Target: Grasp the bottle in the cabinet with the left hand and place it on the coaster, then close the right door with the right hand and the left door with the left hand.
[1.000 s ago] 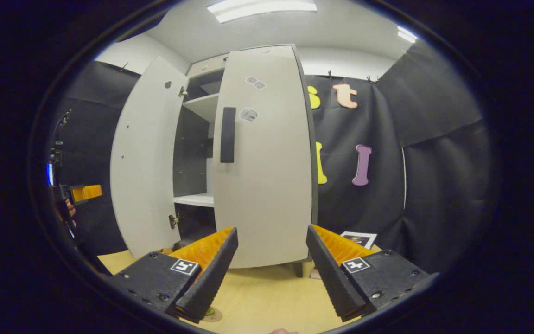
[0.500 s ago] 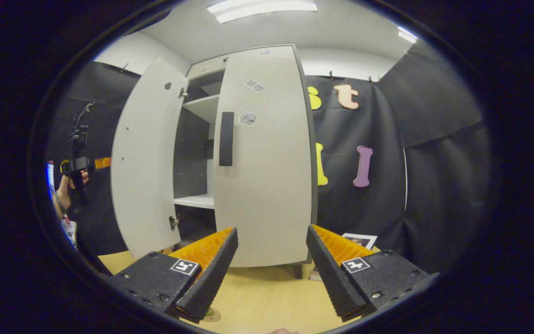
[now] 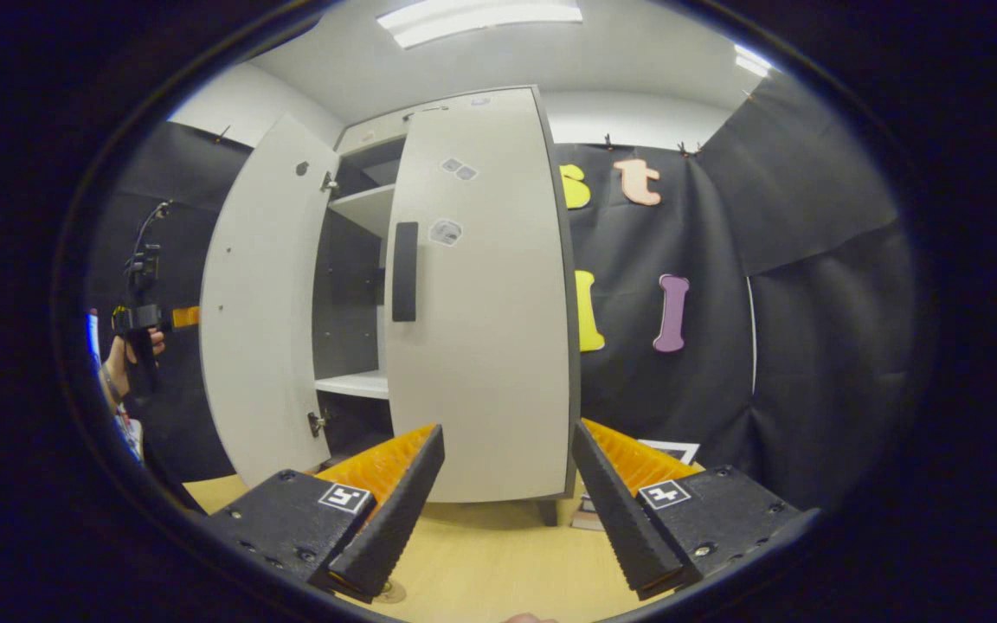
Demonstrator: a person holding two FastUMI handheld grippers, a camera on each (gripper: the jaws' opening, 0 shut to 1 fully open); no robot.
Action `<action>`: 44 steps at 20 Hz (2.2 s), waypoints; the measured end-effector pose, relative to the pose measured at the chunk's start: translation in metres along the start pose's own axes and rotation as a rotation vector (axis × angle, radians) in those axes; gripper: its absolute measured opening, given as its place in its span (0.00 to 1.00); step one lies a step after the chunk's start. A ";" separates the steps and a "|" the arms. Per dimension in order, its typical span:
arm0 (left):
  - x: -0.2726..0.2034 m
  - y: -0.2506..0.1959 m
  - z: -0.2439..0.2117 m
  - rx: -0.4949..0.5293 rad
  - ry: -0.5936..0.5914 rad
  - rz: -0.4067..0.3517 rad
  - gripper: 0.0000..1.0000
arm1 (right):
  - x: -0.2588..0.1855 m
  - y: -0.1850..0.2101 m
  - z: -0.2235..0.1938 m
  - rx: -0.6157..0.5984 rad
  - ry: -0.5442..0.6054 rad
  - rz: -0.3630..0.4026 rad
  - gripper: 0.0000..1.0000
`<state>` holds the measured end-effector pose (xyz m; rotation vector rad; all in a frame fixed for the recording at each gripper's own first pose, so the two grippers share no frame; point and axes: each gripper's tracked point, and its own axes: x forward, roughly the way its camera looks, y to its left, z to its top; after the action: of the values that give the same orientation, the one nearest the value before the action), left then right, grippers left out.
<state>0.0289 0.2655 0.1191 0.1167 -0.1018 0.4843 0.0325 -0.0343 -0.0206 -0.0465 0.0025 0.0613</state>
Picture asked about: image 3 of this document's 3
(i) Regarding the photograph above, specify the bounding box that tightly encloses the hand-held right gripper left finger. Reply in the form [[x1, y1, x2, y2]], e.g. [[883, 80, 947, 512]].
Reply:
[[204, 424, 446, 604]]

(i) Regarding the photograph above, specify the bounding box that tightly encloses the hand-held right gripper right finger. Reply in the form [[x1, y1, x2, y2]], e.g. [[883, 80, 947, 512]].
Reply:
[[572, 418, 820, 601]]

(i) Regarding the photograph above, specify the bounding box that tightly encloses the white cabinet door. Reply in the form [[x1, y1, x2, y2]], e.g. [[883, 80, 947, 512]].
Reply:
[[198, 112, 341, 490], [383, 84, 582, 504]]

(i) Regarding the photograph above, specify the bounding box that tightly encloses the white and grey cabinet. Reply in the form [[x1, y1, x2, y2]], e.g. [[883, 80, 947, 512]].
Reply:
[[308, 91, 573, 529]]

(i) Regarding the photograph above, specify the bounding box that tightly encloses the white cabinet shelf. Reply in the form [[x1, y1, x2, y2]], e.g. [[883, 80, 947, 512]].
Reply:
[[328, 183, 397, 239], [315, 370, 390, 401]]

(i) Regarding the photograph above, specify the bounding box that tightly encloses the white printed card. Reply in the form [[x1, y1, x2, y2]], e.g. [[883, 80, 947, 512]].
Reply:
[[637, 439, 701, 466]]

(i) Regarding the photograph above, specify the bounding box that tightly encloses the black backdrop cloth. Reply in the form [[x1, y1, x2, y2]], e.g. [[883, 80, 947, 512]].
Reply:
[[87, 74, 919, 511]]

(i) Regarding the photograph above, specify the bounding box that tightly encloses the large ceiling light panel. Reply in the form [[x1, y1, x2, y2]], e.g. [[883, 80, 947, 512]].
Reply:
[[376, 0, 584, 49]]

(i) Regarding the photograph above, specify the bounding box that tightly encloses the small ceiling light panel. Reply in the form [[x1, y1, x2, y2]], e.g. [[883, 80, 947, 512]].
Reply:
[[732, 43, 774, 79]]

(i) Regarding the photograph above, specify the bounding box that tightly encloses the black door handle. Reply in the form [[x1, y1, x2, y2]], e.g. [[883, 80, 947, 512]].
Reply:
[[391, 222, 420, 323]]

